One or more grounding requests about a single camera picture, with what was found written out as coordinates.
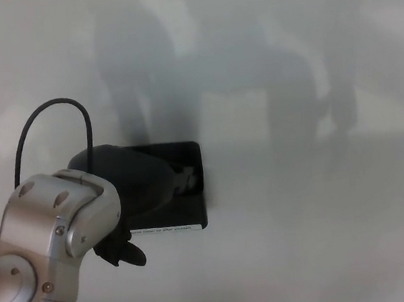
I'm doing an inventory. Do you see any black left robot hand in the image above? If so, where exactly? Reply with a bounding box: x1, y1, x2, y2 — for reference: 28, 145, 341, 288
64, 132, 210, 275

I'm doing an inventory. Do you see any black magnetic marker holder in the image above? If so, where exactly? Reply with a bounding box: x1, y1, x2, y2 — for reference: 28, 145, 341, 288
117, 138, 213, 240

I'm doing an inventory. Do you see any white glossy whiteboard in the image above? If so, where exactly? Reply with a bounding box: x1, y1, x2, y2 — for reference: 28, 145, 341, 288
0, 0, 404, 302

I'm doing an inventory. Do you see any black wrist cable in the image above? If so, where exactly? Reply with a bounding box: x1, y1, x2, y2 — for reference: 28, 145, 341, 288
3, 95, 100, 188

